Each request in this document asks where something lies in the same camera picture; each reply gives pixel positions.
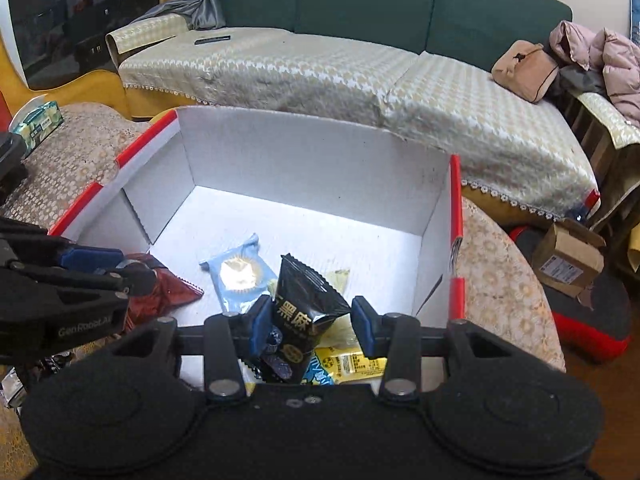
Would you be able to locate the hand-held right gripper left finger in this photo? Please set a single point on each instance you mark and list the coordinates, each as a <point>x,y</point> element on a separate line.
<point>260,325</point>

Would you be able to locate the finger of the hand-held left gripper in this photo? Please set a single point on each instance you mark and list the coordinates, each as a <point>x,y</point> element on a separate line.
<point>90,258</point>
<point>135,280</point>

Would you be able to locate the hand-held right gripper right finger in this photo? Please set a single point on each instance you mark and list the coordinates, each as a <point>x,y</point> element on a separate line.
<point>362,327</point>

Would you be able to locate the maroon snack packet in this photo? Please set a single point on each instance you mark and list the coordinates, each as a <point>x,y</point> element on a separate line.
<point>165,290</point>

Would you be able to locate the yellow snack packet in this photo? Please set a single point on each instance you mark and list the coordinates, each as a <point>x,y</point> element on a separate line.
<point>350,362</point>

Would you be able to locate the black snack packet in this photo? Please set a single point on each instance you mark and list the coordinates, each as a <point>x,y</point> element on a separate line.
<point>300,310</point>

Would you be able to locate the dark blue snack packet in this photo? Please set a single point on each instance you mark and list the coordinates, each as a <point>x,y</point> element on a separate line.
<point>277,365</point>

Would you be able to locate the pale green snack packet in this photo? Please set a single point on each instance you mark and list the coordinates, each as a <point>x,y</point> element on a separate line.
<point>337,280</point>

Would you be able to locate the light blue snack packet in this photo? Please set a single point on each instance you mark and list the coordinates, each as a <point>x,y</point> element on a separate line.
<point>235,270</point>

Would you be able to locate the red cardboard box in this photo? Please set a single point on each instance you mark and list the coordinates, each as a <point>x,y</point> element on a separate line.
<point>310,170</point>

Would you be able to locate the black electric grill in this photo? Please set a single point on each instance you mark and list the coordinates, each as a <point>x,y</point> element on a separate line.
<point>11,165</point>

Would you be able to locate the green tissue pack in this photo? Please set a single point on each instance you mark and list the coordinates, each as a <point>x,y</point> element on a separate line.
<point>37,125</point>

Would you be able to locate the yellow plastic rocking toy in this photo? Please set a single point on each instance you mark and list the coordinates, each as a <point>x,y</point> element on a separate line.
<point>100,92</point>

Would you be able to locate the small cardboard box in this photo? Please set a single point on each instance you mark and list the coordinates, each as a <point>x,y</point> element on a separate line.
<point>567,260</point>

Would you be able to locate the red and black stool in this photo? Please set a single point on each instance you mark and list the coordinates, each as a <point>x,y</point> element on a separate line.
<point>590,325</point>

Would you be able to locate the beige sofa armrest cover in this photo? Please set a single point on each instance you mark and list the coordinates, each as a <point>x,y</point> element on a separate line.
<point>145,32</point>

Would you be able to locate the beige sofa seat cover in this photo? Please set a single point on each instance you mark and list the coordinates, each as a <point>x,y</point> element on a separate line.
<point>300,80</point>

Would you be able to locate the dark glass window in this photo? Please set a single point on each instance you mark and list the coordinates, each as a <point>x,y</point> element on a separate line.
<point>75,10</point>

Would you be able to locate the black remote control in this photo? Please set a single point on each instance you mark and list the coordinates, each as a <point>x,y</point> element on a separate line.
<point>212,40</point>

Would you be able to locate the blue bottle with red cap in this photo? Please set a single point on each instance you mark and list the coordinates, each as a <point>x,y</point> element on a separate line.
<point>589,205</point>

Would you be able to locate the wooden armchair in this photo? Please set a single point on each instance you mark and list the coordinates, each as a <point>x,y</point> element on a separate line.
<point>595,160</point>

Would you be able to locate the tan bag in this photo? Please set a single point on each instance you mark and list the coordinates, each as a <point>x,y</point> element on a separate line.
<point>525,72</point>

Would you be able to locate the beige armchair cover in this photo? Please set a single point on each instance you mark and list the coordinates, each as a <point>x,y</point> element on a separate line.
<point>610,120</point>

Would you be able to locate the green sofa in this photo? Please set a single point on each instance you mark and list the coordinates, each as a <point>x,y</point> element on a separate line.
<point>360,0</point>

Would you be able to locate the dark grey garment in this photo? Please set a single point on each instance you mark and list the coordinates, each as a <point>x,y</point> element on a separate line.
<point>580,82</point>

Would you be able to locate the pink puffer jacket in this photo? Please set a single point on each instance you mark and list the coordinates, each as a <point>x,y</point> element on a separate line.
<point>605,60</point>

